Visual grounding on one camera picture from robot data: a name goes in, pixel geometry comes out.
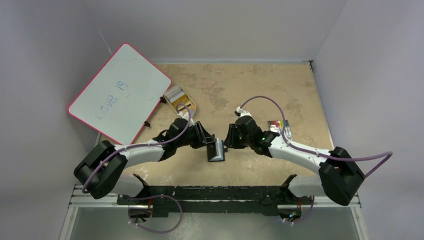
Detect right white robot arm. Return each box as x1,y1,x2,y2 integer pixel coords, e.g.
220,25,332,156
223,115,365,206

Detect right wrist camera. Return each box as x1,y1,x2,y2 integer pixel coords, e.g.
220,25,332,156
234,106,252,118

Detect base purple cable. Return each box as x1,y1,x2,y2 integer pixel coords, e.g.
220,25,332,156
281,195,316,226
127,194,184,235

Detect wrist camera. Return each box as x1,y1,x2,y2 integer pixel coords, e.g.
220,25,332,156
234,106,252,118
178,109,196,122

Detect black card holder wallet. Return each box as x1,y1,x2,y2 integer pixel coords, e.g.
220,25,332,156
206,138,227,163

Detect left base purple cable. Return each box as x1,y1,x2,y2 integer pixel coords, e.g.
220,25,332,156
127,194,184,235

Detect beige oval card tray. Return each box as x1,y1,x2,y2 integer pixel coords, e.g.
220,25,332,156
167,91,197,114

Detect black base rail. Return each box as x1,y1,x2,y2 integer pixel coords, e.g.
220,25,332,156
119,175,313,218

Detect white board with pink rim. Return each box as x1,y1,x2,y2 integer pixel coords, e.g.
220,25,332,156
67,43,172,145

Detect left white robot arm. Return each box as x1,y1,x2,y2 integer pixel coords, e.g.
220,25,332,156
73,118,217,205

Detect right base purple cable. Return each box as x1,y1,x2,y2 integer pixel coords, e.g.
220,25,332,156
281,195,316,226

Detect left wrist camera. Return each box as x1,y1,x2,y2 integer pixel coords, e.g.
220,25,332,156
178,109,196,122

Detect aluminium frame rail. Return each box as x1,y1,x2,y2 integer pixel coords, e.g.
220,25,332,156
69,185,362,209

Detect stack of credit cards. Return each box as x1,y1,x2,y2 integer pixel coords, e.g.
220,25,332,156
164,86,186,104

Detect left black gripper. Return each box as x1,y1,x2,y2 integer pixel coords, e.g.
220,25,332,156
175,122,215,150

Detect pack of coloured markers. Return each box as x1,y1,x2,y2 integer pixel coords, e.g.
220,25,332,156
267,119,293,140

